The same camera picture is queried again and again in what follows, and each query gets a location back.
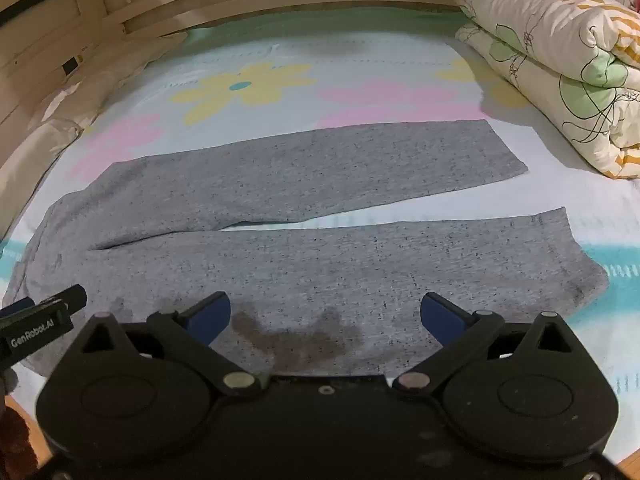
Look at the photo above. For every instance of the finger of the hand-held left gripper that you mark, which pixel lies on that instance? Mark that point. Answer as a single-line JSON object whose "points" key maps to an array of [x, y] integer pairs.
{"points": [[17, 306], [70, 296]]}

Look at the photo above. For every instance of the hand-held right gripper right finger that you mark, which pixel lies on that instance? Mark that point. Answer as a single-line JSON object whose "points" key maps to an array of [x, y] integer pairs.
{"points": [[442, 317]]}

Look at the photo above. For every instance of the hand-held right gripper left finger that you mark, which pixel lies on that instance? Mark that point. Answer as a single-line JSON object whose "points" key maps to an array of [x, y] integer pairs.
{"points": [[207, 317]]}

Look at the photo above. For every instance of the grey pants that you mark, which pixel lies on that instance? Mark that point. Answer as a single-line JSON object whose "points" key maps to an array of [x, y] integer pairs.
{"points": [[300, 270]]}

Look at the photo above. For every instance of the cream pillow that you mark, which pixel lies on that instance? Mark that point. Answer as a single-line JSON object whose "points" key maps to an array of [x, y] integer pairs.
{"points": [[110, 75]]}

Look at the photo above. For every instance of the wooden side cabinet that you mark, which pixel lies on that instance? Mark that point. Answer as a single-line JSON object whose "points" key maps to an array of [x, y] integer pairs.
{"points": [[40, 45]]}

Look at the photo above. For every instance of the floral bed sheet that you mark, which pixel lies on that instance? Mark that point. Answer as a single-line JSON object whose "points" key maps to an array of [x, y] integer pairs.
{"points": [[360, 60]]}

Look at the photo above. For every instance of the folded floral quilt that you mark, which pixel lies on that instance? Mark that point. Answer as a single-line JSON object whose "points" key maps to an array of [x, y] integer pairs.
{"points": [[565, 60]]}

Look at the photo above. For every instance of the wall socket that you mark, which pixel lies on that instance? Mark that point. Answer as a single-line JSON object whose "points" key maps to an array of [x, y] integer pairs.
{"points": [[71, 64]]}

